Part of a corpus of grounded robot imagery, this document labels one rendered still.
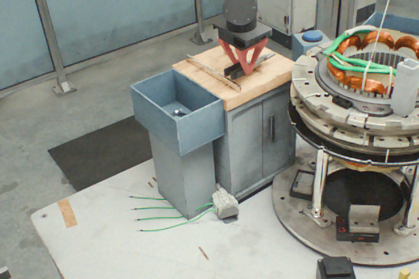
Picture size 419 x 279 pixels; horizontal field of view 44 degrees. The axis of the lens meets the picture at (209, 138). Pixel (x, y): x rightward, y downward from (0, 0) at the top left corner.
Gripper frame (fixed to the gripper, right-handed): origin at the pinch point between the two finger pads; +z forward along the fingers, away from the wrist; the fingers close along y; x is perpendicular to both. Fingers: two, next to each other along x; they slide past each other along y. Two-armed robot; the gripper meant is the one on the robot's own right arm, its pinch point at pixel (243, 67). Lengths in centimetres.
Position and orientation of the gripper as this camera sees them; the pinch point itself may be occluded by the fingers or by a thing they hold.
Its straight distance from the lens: 103.9
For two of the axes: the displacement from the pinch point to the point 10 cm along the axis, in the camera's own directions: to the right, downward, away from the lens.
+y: 6.1, 4.7, -6.3
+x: 7.9, -4.4, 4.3
